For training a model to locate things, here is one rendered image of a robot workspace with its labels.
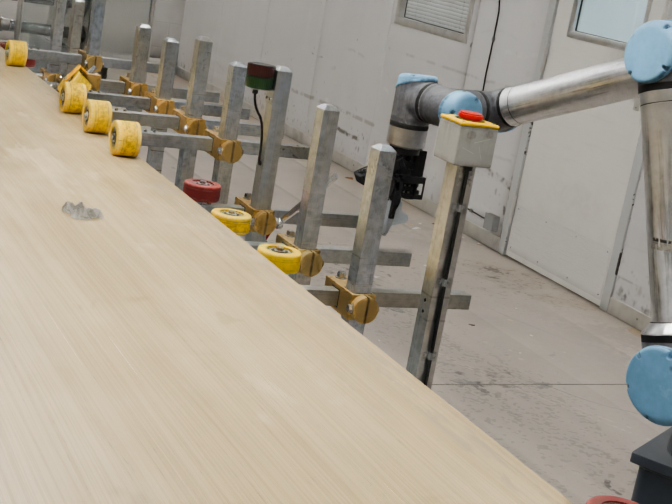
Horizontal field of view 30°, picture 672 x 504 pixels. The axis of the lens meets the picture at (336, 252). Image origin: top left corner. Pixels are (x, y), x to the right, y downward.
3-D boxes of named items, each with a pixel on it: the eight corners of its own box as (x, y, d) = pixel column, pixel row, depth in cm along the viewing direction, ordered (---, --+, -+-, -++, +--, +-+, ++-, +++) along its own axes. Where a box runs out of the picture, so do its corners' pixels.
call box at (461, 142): (468, 163, 205) (477, 116, 203) (490, 173, 199) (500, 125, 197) (431, 159, 202) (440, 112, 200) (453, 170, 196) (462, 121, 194)
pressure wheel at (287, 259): (257, 297, 232) (267, 238, 230) (297, 307, 231) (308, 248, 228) (242, 307, 225) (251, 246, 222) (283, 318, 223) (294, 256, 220)
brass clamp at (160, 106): (161, 111, 345) (164, 93, 344) (176, 121, 333) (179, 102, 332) (139, 109, 342) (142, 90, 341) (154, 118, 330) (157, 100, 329)
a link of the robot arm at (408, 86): (419, 76, 277) (389, 67, 284) (409, 131, 280) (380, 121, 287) (449, 78, 283) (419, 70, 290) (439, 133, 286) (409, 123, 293)
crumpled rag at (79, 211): (111, 220, 227) (112, 207, 227) (78, 221, 222) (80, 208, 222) (85, 207, 233) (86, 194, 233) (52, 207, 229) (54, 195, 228)
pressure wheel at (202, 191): (206, 228, 277) (214, 177, 274) (219, 238, 270) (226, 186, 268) (172, 226, 274) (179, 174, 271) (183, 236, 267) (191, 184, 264)
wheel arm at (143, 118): (278, 136, 331) (280, 123, 330) (283, 139, 328) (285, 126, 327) (92, 119, 308) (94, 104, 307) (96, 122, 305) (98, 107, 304)
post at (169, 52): (151, 212, 344) (175, 37, 333) (155, 215, 341) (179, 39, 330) (139, 211, 343) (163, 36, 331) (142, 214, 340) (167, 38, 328)
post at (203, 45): (181, 223, 322) (209, 36, 310) (186, 226, 319) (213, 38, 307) (168, 222, 320) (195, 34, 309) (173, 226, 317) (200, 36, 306)
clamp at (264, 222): (252, 219, 282) (255, 197, 281) (275, 236, 271) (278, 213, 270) (229, 217, 280) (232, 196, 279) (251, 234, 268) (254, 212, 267)
